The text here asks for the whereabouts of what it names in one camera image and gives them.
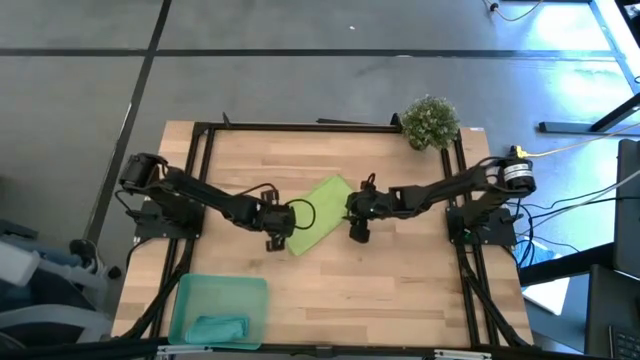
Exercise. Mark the green microfiber towel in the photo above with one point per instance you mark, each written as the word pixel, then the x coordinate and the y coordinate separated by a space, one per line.
pixel 325 200

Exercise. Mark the black keyboard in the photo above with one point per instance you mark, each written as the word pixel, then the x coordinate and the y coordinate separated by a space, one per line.
pixel 625 345

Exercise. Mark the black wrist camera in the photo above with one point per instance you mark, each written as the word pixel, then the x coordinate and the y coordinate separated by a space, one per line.
pixel 276 244
pixel 359 234

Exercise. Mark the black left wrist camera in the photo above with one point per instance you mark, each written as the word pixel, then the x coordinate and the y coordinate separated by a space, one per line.
pixel 276 244

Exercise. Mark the small potted green plant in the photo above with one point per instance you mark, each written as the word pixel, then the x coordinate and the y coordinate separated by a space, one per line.
pixel 430 122

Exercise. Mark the black monitor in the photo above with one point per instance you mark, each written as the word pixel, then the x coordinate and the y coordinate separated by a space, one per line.
pixel 629 210

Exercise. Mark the teal microfiber towel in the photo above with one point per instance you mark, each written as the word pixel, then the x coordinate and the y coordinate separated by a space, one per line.
pixel 217 330

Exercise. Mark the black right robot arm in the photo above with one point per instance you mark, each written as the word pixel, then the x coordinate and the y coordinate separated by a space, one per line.
pixel 440 190

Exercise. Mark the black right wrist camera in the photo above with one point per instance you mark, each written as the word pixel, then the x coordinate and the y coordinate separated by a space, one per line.
pixel 359 234

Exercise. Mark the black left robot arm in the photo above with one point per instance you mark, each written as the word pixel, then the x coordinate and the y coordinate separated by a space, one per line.
pixel 210 195

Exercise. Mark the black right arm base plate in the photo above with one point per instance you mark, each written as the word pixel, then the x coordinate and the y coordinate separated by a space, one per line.
pixel 500 232

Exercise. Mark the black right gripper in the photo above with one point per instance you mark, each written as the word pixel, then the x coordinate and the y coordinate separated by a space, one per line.
pixel 367 205

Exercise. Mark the black desk crossbar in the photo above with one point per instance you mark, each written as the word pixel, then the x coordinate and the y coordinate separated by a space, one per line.
pixel 565 267

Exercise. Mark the teal plastic basket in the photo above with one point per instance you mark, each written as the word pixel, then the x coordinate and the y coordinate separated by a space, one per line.
pixel 220 295

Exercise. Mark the white paper sheet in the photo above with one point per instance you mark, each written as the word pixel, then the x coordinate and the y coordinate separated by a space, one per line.
pixel 550 295

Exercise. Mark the blue plastic bag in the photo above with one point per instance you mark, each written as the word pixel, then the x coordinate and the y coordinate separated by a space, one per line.
pixel 542 252

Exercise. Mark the grey rolling chair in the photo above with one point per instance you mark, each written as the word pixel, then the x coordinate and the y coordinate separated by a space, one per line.
pixel 50 320

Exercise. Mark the black desk leg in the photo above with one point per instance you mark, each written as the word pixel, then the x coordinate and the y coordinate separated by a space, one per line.
pixel 570 127

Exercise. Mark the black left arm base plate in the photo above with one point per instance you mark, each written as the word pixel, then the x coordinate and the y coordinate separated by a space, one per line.
pixel 150 230

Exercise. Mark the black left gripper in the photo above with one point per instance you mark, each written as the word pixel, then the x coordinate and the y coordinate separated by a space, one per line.
pixel 275 220

